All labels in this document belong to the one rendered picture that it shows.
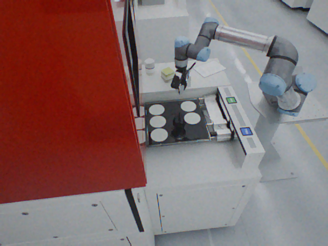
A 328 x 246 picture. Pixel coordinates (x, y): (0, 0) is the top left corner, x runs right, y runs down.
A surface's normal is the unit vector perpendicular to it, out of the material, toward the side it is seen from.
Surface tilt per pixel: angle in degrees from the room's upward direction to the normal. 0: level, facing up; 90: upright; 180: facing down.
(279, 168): 0
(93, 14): 90
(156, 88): 0
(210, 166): 0
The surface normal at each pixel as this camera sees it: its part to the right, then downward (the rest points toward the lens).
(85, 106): 0.11, 0.72
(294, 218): -0.04, -0.69
